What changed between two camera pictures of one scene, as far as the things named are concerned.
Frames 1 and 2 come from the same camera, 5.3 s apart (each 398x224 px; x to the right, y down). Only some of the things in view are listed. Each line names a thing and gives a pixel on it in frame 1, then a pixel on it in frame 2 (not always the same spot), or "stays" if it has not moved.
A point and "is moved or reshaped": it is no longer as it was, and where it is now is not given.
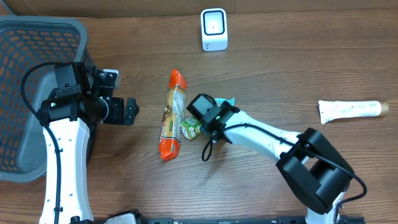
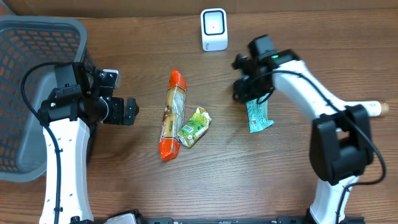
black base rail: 281,219 stays
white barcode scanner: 214,29 stays
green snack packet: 191,127 is moved or reshaped
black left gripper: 125,111 stays
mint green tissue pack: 219,101 → 257,114
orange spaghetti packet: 173,117 stays
